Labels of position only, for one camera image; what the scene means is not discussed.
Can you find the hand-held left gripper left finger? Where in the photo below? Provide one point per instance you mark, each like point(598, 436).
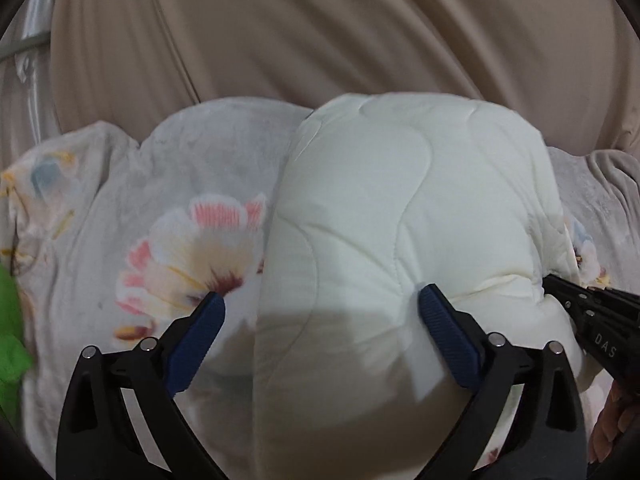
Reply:
point(197, 340)

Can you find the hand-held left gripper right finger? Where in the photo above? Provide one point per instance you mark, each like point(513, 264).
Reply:
point(445, 335)

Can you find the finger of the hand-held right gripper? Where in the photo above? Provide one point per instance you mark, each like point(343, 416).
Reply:
point(562, 295)
point(615, 297)

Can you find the cream quilted pillow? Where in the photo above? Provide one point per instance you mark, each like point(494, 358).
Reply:
point(400, 185)

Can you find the person's right forearm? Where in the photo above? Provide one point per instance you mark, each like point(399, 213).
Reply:
point(607, 425)

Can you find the white floral pillowcase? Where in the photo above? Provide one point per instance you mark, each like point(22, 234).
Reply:
point(100, 260)

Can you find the green cloth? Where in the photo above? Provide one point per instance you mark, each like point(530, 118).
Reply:
point(12, 350)

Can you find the white translucent curtain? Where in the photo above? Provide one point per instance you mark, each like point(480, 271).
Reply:
point(30, 100)

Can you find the beige bed sheet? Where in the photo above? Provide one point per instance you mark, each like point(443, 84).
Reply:
point(300, 25)

